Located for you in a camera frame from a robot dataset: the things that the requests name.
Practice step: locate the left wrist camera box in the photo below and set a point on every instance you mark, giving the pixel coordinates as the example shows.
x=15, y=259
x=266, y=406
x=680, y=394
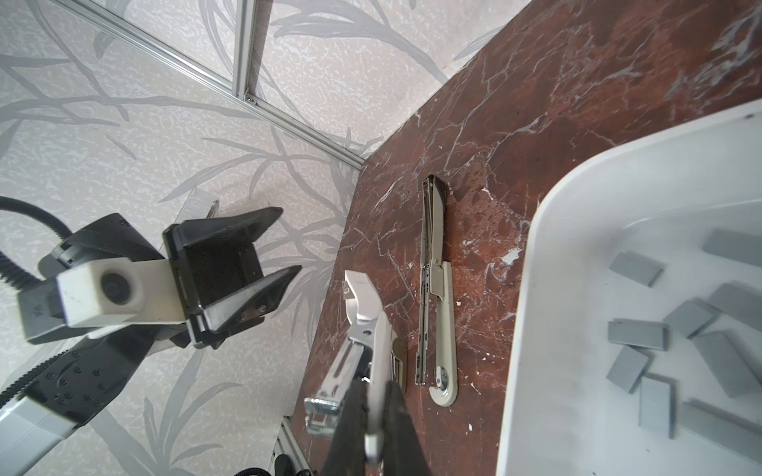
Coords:
x=98, y=298

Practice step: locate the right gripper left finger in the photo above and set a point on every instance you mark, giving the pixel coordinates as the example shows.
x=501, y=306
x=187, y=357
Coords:
x=346, y=456

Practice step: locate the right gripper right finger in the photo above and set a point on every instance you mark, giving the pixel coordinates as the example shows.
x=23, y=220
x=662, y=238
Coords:
x=402, y=453

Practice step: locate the small beige staple remover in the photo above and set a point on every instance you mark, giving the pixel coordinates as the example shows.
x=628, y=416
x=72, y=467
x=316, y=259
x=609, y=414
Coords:
x=399, y=369

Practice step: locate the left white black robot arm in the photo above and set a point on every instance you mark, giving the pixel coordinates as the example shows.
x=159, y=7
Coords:
x=53, y=399

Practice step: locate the small white mini stapler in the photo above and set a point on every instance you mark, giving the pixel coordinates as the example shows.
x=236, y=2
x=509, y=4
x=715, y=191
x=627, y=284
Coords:
x=365, y=355

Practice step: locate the white rectangular staple tray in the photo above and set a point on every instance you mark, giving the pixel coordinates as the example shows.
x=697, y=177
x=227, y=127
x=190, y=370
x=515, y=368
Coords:
x=620, y=237

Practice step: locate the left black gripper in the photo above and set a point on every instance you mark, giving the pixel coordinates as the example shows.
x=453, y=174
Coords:
x=219, y=277

